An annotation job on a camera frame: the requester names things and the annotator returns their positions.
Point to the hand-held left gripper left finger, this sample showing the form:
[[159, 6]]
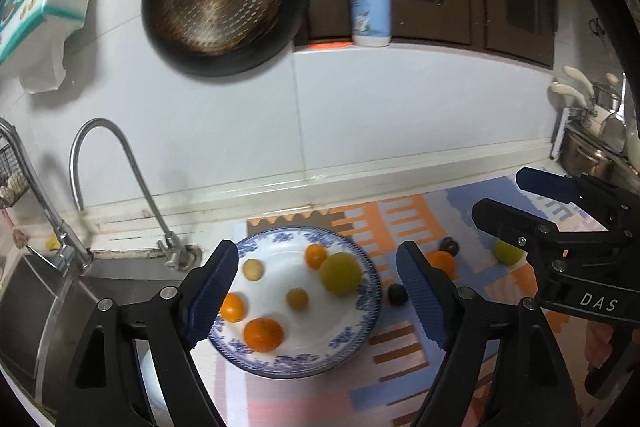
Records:
[[212, 292]]

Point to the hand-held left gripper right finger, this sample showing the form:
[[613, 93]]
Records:
[[422, 294]]

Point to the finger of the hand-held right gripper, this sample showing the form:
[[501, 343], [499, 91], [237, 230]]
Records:
[[545, 184], [500, 219]]

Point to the green citrus fruit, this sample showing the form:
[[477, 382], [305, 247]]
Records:
[[505, 253]]

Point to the small yellow fruit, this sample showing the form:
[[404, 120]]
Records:
[[297, 298], [253, 269]]

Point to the large orange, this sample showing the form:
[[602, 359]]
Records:
[[263, 334]]

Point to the blue patterned white plate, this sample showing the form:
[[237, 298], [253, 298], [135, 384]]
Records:
[[280, 272]]

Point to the yellow-green citrus fruit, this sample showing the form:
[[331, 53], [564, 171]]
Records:
[[341, 273]]

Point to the small orange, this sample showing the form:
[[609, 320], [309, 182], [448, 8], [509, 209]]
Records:
[[316, 255]]

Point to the person's right hand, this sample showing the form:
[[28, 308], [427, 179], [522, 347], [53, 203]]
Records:
[[597, 344]]

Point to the dark plum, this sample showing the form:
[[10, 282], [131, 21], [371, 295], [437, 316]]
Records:
[[451, 246], [397, 294]]

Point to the stainless steel pot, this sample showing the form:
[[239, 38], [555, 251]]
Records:
[[580, 154]]

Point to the metal dish rack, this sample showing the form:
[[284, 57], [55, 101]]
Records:
[[625, 167]]

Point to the metal ladle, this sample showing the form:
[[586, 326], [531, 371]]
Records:
[[614, 132]]

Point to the colourful patterned mat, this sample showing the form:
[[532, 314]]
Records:
[[390, 382]]

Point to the white bowl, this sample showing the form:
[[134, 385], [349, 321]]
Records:
[[150, 367]]

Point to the slim gooseneck faucet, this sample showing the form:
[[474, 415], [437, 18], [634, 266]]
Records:
[[145, 192]]

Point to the large chrome faucet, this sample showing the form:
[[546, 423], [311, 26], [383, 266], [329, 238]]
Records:
[[60, 239]]

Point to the stainless steel sink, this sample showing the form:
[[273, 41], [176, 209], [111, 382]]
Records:
[[35, 307]]

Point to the small pink item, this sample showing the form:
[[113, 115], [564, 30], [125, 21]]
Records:
[[21, 238]]

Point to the garlic bulbs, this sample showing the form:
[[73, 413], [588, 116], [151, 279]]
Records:
[[11, 187]]

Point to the white plastic bag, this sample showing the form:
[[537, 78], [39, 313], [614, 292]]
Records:
[[47, 67]]

